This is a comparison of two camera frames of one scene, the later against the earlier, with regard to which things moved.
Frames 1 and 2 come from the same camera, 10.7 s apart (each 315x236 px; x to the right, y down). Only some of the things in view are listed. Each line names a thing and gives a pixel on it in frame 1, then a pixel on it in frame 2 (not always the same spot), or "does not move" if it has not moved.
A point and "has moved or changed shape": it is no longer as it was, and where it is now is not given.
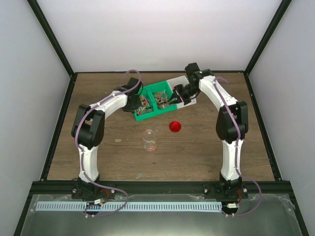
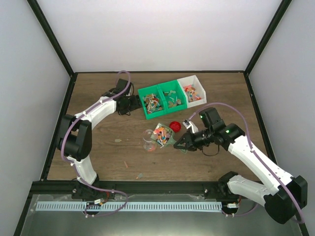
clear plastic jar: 149,141 does not move
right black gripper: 176,95 → 188,138
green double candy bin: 154,100 has moved or changed shape
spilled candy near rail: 140,175 does not move
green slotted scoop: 163,105 → 162,136
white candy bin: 181,80 has moved or changed shape
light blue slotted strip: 132,206 does not move
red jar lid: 174,126 does not move
